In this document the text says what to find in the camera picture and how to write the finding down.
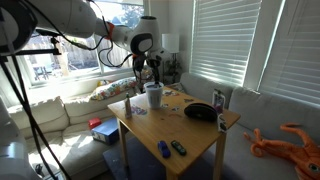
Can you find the grey sofa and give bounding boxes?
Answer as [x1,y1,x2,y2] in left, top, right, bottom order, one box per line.
[180,73,320,180]

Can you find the colourful patterned pillow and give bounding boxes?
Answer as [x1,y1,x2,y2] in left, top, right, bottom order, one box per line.
[90,77,137,101]

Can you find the cream sofa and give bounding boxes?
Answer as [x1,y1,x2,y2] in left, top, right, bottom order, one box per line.
[6,83,141,180]

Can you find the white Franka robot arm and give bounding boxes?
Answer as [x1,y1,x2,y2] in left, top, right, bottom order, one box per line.
[0,0,165,78]

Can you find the clear frosted plastic cup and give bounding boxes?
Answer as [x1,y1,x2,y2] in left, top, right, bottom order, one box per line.
[144,82,164,109]

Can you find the dark green toy car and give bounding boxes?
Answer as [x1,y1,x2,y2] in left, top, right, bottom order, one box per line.
[171,140,187,156]

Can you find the small bottle on table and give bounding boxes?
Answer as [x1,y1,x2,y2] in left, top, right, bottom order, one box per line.
[125,93,132,118]

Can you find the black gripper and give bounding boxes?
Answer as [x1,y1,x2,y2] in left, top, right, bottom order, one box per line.
[133,54,160,79]

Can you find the dark blue floor rug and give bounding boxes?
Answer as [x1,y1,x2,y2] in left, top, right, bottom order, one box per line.
[103,138,214,180]

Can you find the purple white snack pouch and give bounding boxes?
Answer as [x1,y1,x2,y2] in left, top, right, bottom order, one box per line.
[212,89,225,114]

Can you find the black sunglasses case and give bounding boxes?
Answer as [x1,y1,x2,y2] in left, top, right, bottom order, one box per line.
[184,103,218,122]

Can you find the blue box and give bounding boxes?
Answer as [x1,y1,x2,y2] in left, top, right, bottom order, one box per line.
[91,118,119,145]

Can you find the red small box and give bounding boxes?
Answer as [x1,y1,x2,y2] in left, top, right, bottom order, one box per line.
[88,118,102,130]

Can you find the wooden side table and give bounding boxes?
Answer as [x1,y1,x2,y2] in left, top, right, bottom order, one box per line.
[108,91,226,180]

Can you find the orange octopus plush toy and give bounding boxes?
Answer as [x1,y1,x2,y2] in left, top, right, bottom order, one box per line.
[243,123,320,180]

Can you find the blue toy car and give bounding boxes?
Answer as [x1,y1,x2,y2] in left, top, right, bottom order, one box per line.
[157,141,171,158]

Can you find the white floor lamp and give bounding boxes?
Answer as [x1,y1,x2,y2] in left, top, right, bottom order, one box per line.
[162,33,179,83]

